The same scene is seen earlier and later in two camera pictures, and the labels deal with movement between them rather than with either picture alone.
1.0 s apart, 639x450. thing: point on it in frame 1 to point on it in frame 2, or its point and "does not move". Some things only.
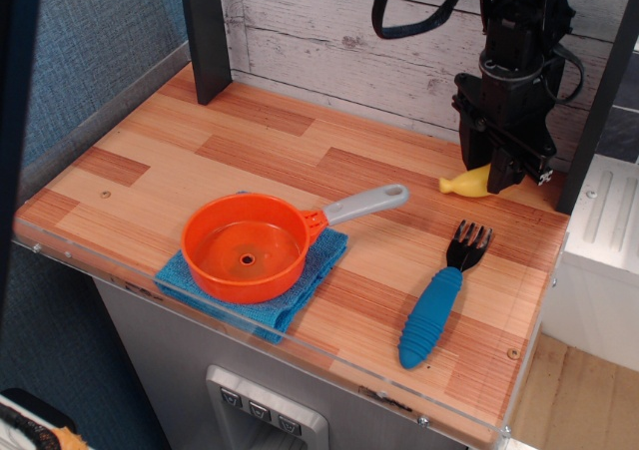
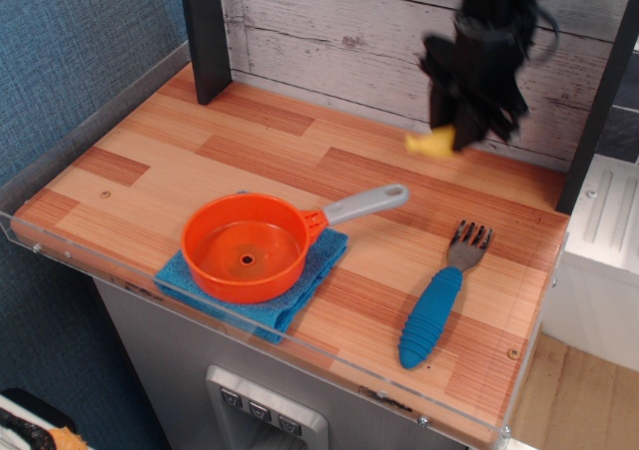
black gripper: [507, 108] to [472, 81]
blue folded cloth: [267, 317] does not move
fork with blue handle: [434, 299] does not move
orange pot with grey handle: [241, 247] does not move
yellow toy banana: [471, 183] to [438, 142]
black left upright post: [207, 27] does not move
